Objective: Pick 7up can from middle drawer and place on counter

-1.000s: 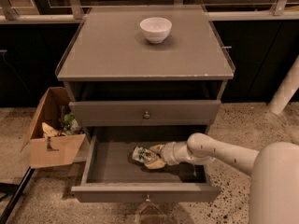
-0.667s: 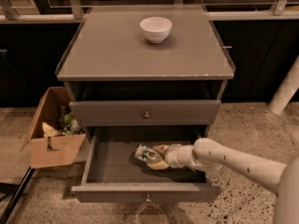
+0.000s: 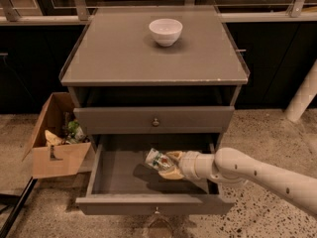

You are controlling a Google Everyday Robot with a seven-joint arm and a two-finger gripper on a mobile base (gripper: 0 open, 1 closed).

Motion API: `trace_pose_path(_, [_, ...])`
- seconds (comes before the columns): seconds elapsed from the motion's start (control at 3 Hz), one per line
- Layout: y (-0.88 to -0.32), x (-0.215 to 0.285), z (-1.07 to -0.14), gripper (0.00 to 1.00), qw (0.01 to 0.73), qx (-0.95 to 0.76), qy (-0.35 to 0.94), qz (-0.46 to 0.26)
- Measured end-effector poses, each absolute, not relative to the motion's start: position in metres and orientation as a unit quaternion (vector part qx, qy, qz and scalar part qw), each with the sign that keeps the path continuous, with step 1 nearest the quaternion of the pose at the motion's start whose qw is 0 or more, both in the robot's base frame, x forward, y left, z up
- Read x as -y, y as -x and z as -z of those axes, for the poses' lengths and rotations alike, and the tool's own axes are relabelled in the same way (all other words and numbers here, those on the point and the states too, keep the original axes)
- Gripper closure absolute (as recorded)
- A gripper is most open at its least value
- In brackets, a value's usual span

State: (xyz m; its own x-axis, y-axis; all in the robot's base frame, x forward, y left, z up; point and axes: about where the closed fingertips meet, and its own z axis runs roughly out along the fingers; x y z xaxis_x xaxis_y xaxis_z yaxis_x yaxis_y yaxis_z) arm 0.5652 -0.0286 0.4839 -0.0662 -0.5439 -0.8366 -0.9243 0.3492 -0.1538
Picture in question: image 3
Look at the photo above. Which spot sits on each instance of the green snack bag in box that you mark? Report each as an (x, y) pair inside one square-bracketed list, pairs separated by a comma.
[(74, 132)]

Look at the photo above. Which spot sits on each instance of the grey drawer cabinet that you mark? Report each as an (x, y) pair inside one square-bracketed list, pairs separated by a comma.
[(117, 63)]

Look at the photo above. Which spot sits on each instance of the closed grey top drawer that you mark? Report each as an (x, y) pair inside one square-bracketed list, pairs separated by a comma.
[(138, 120)]

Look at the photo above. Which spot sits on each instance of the green white 7up can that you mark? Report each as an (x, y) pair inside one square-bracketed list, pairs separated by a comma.
[(158, 161)]

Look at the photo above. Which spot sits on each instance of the brass top drawer knob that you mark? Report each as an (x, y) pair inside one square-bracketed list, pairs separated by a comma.
[(155, 122)]

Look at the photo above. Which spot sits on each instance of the brass middle drawer knob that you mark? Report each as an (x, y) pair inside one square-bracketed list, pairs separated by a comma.
[(157, 211)]

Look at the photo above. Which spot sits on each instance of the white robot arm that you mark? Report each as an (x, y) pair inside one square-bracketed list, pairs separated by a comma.
[(230, 166)]

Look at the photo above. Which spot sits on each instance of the open grey middle drawer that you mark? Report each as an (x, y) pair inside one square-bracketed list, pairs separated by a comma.
[(121, 183)]

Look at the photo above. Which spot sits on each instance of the black metal floor bar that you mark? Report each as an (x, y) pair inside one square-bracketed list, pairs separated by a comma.
[(16, 202)]

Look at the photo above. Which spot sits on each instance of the white ceramic bowl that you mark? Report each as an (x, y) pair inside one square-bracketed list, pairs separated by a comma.
[(165, 32)]

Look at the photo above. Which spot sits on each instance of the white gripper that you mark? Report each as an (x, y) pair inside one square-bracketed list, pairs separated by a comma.
[(186, 165)]

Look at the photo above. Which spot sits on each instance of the brass drawer knob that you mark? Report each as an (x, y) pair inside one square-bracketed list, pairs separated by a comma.
[(155, 122), (157, 211)]

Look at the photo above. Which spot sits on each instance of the brown cardboard box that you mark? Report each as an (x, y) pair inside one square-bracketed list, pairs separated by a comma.
[(62, 160)]

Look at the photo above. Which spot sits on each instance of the crumpled beige paper in box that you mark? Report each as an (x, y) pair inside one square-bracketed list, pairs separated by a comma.
[(53, 139)]

